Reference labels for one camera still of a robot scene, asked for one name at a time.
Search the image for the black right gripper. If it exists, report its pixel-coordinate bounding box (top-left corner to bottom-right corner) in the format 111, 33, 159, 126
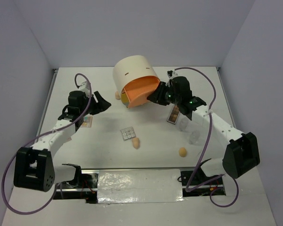
147, 81, 181, 106

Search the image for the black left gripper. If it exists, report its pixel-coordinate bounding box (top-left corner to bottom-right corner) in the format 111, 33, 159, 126
79, 91, 111, 116

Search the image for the orange top drawer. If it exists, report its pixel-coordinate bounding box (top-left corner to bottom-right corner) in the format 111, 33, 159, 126
120, 76, 160, 108

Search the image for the beige gourd makeup sponge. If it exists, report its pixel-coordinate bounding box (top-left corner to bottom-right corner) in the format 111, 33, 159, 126
132, 137, 140, 149

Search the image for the orange egg makeup sponge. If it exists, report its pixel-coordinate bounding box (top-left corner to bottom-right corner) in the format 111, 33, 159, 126
178, 147, 187, 157

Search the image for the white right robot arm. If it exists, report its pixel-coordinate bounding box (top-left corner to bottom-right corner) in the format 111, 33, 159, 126
147, 76, 260, 184

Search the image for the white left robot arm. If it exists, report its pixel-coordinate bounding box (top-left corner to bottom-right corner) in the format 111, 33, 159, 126
14, 91, 111, 192

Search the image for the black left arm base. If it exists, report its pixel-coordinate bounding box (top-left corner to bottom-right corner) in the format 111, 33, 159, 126
53, 163, 99, 204

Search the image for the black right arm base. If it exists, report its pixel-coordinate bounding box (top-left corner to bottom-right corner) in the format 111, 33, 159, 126
177, 169, 223, 186

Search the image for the colourful glitter eyeshadow palette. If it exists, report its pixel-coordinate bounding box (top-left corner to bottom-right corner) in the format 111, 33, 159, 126
81, 115, 93, 128

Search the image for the brown eyeshadow palette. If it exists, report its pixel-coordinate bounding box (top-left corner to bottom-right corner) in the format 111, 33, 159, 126
167, 105, 180, 124

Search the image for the clear grey eyeshadow palette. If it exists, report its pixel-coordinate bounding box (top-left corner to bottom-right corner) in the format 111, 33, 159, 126
120, 127, 136, 141

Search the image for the cream round drawer organizer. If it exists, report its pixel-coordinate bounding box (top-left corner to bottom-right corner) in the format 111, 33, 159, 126
112, 55, 160, 108

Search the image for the silver foil tape panel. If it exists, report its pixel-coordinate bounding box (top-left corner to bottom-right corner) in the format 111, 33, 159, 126
97, 169, 183, 204

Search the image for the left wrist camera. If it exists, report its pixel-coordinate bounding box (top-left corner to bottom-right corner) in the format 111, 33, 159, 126
78, 81, 92, 97

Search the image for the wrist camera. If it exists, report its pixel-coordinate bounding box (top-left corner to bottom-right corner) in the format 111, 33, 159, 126
78, 81, 92, 97
167, 70, 178, 79

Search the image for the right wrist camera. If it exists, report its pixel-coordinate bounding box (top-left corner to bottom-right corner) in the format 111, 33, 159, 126
167, 70, 178, 79

